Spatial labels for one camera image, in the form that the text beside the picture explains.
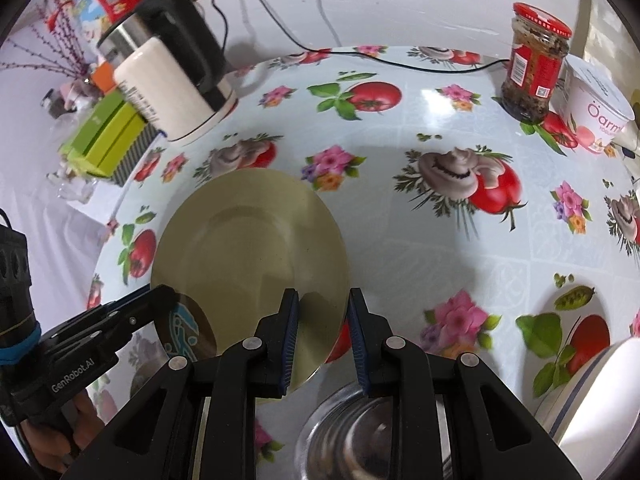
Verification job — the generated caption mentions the zigzag pattern box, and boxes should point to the zigzag pattern box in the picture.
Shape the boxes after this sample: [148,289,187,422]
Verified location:
[110,125,158,188]

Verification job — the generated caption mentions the cream heart-pattern curtain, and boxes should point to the cream heart-pattern curtain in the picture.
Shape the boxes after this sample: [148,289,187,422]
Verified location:
[584,0,640,186]

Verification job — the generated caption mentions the person's left hand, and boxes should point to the person's left hand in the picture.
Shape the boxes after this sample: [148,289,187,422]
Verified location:
[21,390,105,474]

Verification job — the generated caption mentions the black power cable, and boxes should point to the black power cable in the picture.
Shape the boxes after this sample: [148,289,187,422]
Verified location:
[209,0,511,74]

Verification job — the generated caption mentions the red-lidded sauce jar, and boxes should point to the red-lidded sauce jar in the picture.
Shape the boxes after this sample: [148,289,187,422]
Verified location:
[501,2,573,124]

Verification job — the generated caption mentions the stainless steel bowl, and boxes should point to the stainless steel bowl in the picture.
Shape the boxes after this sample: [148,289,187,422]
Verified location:
[294,382,393,480]

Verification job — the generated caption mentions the glass mug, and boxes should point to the glass mug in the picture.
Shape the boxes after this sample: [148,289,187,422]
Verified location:
[47,172,98,204]

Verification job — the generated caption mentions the white blue-striped bowl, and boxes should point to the white blue-striped bowl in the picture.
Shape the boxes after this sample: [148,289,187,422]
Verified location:
[535,337,639,479]

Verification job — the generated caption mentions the tan plate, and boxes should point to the tan plate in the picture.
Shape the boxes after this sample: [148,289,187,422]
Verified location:
[151,169,349,388]

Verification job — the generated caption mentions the white electric kettle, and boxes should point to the white electric kettle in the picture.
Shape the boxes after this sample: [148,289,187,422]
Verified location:
[98,0,238,145]

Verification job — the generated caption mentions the white yogurt tub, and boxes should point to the white yogurt tub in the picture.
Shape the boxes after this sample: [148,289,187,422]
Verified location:
[559,54,634,154]

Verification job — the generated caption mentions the orange box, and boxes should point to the orange box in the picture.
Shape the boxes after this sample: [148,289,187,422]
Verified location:
[91,62,116,94]

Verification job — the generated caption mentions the fruit-pattern tablecloth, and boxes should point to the fruit-pattern tablecloth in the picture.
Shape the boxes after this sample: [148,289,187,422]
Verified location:
[84,44,640,480]

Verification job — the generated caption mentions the purple branch vase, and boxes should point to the purple branch vase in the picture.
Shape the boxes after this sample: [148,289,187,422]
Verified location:
[1,0,101,110]

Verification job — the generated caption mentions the green gift boxes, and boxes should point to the green gift boxes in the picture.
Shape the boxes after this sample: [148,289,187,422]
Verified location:
[58,90,146,178]

